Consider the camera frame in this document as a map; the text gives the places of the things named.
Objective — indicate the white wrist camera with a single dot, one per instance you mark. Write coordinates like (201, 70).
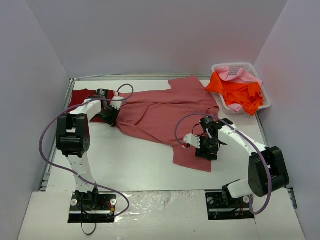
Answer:
(192, 140)
(117, 102)

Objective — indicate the salmon pink t-shirt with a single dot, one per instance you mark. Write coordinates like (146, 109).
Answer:
(166, 116)

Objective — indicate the orange t-shirt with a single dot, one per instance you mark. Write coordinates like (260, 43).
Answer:
(237, 96)

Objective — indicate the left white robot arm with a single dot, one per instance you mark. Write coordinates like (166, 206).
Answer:
(73, 137)

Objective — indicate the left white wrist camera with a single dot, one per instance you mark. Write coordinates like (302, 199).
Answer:
(117, 102)

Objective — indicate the white plastic basket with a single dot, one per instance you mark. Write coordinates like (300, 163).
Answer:
(253, 71)

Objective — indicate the light pink t-shirt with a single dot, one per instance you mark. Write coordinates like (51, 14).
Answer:
(241, 76)

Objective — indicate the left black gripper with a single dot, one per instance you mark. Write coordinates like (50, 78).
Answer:
(110, 119)

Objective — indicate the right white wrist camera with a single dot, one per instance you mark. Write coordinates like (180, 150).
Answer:
(192, 140)

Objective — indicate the folded dark red t-shirt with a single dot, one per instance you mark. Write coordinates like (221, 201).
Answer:
(79, 96)

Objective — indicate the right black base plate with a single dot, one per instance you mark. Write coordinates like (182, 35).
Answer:
(219, 210)

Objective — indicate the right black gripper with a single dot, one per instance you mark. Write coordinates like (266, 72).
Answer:
(206, 153)

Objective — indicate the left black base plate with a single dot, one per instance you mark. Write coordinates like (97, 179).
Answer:
(105, 205)

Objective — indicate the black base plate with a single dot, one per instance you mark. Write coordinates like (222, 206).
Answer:
(219, 210)
(105, 205)

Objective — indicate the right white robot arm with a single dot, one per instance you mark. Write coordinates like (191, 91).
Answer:
(223, 132)

